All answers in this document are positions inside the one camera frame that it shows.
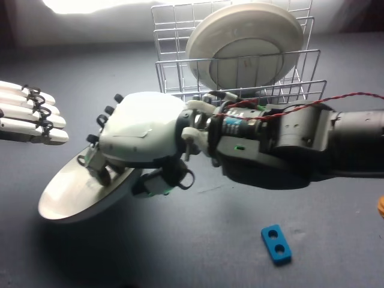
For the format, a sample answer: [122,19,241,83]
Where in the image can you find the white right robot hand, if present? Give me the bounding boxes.
[77,91,196,199]

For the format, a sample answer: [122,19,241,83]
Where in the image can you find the red twisted wire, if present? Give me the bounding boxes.
[214,92,384,122]

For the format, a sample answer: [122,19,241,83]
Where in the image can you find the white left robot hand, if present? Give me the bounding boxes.
[0,80,70,146]

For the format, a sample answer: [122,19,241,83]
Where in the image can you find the silver wire dish rack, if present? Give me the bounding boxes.
[151,0,328,106]

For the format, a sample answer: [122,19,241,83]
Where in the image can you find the white plate with worn print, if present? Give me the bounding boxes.
[38,143,143,224]

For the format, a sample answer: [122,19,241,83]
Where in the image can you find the white plate with hedgehog print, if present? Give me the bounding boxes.
[185,2,304,97]

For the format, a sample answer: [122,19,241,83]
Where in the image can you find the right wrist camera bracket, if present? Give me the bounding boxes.
[181,97,217,164]

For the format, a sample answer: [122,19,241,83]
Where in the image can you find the blue block with two holes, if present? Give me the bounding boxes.
[260,224,293,266]

